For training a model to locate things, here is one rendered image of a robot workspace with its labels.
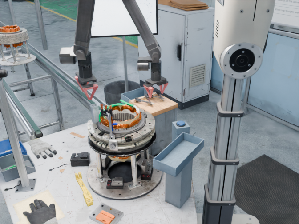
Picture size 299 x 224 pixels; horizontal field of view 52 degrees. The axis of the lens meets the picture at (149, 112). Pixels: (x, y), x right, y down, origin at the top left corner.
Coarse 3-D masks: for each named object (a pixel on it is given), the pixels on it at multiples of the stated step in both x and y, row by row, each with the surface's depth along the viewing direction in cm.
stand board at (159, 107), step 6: (144, 96) 176; (162, 96) 175; (132, 102) 169; (138, 102) 169; (144, 102) 169; (156, 102) 169; (162, 102) 168; (168, 102) 168; (174, 102) 168; (144, 108) 162; (150, 108) 162; (156, 108) 162; (162, 108) 162; (168, 108) 164; (174, 108) 167; (156, 114) 160
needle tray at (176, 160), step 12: (180, 144) 139; (192, 144) 139; (156, 156) 125; (168, 156) 131; (180, 156) 131; (192, 156) 129; (156, 168) 124; (168, 168) 120; (180, 168) 121; (168, 180) 134; (180, 180) 130; (168, 192) 137; (180, 192) 133; (180, 204) 136
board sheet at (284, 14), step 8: (280, 0) 294; (288, 0) 288; (296, 0) 282; (280, 8) 297; (288, 8) 290; (296, 8) 284; (280, 16) 299; (288, 16) 292; (296, 16) 286; (296, 24) 288
